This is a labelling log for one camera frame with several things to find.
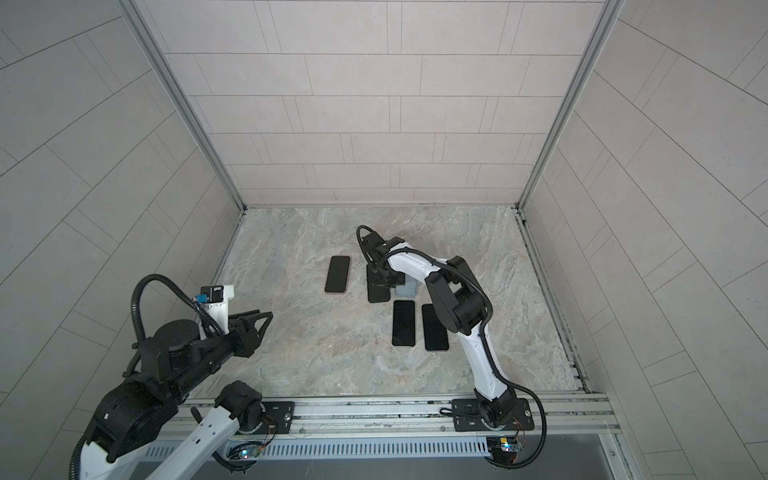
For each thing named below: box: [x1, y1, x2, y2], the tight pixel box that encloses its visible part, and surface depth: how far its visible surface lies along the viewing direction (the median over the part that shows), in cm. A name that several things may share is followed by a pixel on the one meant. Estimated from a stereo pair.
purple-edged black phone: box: [324, 256, 351, 293], surface depth 99 cm
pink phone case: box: [325, 256, 350, 293], surface depth 99 cm
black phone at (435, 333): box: [422, 304, 449, 351], surface depth 86 cm
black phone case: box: [366, 263, 391, 303], surface depth 93 cm
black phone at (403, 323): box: [392, 300, 416, 347], surface depth 90 cm
